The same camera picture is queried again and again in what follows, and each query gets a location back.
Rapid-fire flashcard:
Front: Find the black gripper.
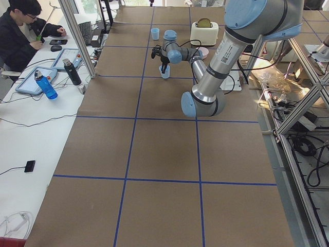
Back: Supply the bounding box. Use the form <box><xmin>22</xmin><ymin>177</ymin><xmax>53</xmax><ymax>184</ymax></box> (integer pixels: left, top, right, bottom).
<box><xmin>160</xmin><ymin>54</ymin><xmax>170</xmax><ymax>74</ymax></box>

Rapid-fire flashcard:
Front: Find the light blue cup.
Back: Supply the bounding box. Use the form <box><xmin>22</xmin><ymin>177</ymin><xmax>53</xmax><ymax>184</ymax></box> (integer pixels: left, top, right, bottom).
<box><xmin>159</xmin><ymin>65</ymin><xmax>170</xmax><ymax>79</ymax></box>
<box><xmin>151</xmin><ymin>27</ymin><xmax>160</xmax><ymax>41</ymax></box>

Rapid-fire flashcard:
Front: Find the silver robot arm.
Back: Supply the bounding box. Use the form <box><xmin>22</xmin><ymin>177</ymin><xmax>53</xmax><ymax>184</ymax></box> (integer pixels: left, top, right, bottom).
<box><xmin>151</xmin><ymin>1</ymin><xmax>304</xmax><ymax>117</ymax></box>

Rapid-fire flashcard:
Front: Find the pink bowl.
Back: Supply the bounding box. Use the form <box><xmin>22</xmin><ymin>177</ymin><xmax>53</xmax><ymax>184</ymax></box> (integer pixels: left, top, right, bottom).
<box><xmin>195</xmin><ymin>47</ymin><xmax>209</xmax><ymax>59</ymax></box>

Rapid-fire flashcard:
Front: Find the cream toaster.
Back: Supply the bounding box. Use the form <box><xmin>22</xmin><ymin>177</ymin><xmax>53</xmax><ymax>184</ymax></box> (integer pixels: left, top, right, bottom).
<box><xmin>190</xmin><ymin>22</ymin><xmax>219</xmax><ymax>46</ymax></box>

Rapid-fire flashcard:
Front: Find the toast slice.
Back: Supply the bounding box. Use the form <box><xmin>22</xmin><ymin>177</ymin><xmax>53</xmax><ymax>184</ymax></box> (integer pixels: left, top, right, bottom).
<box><xmin>196</xmin><ymin>17</ymin><xmax>212</xmax><ymax>28</ymax></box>

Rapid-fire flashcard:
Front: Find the black keyboard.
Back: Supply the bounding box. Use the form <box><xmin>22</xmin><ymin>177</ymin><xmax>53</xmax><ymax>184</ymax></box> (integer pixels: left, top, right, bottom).
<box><xmin>78</xmin><ymin>21</ymin><xmax>92</xmax><ymax>46</ymax></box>

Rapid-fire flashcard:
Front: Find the teach pendant tablet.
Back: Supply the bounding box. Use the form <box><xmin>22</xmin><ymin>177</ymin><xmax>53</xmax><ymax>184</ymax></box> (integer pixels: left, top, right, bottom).
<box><xmin>51</xmin><ymin>48</ymin><xmax>82</xmax><ymax>71</ymax></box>
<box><xmin>15</xmin><ymin>66</ymin><xmax>58</xmax><ymax>95</ymax></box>

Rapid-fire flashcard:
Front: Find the black thermos bottle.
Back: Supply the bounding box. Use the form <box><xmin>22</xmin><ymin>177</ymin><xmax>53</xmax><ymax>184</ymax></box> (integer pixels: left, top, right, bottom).
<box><xmin>62</xmin><ymin>59</ymin><xmax>81</xmax><ymax>85</ymax></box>

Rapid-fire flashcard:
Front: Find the black smartphone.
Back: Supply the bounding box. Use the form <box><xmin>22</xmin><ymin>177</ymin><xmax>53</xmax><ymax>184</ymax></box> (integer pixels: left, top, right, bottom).
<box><xmin>49</xmin><ymin>39</ymin><xmax>68</xmax><ymax>45</ymax></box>

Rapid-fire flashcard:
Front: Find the clear plastic bag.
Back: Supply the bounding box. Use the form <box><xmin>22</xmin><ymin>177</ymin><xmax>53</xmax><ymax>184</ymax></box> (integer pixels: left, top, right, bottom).
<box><xmin>252</xmin><ymin>68</ymin><xmax>291</xmax><ymax>92</ymax></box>

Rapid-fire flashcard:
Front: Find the black computer mouse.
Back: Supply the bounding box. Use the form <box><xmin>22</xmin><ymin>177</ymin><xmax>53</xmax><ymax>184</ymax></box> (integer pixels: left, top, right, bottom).
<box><xmin>50</xmin><ymin>45</ymin><xmax>62</xmax><ymax>52</ymax></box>

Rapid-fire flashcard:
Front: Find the blue water bottle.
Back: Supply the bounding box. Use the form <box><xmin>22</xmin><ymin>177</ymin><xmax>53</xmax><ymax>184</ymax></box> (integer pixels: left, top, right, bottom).
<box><xmin>34</xmin><ymin>69</ymin><xmax>58</xmax><ymax>100</ymax></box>

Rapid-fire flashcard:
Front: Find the seated person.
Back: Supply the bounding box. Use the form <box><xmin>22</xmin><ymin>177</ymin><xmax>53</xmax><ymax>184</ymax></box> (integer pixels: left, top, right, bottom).
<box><xmin>1</xmin><ymin>1</ymin><xmax>66</xmax><ymax>72</ymax></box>

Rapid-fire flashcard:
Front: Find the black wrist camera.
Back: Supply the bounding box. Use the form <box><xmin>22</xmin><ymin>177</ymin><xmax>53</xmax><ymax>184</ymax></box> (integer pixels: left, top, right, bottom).
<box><xmin>151</xmin><ymin>45</ymin><xmax>162</xmax><ymax>59</ymax></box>

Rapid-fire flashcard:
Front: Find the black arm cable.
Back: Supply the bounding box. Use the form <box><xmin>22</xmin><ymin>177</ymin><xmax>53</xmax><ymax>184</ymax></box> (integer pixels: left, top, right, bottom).
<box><xmin>177</xmin><ymin>39</ymin><xmax>288</xmax><ymax>93</ymax></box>

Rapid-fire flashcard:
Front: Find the aluminium frame post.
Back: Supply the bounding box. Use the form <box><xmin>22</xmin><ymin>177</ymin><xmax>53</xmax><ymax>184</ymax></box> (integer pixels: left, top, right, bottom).
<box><xmin>58</xmin><ymin>0</ymin><xmax>96</xmax><ymax>79</ymax></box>

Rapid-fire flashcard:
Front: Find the white coiled cable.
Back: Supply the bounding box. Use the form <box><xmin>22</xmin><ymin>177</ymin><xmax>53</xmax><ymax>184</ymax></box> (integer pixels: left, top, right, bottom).
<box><xmin>0</xmin><ymin>210</ymin><xmax>33</xmax><ymax>240</ymax></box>

